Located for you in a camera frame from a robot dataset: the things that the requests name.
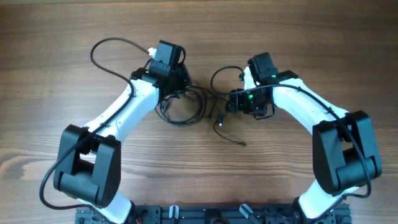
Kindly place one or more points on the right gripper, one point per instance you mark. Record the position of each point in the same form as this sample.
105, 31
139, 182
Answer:
233, 101

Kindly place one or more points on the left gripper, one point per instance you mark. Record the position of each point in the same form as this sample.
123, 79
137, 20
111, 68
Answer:
181, 83

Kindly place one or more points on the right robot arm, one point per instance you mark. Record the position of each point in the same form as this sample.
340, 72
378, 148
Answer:
345, 156

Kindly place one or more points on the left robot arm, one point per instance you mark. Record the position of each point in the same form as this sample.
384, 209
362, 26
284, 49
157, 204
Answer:
88, 166

